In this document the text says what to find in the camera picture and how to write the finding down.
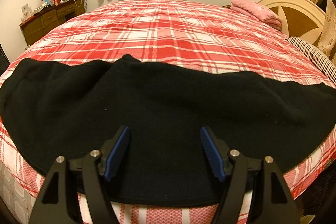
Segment striped pillow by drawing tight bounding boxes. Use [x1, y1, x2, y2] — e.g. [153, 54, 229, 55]
[286, 36, 336, 85]

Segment dark wooden dresser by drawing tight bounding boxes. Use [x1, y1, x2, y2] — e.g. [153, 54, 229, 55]
[19, 0, 87, 47]

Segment red white plaid bedspread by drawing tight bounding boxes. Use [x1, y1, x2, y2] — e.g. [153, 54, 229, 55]
[1, 0, 335, 223]

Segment black pants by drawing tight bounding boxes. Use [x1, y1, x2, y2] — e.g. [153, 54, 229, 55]
[1, 55, 335, 207]

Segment white card on dresser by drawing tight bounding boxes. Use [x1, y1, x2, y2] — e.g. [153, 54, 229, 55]
[22, 4, 32, 20]

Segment cream wooden headboard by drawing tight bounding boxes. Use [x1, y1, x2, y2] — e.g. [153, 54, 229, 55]
[259, 0, 325, 46]

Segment pink folded blanket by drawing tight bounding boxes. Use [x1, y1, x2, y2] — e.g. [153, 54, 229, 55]
[230, 0, 282, 31]

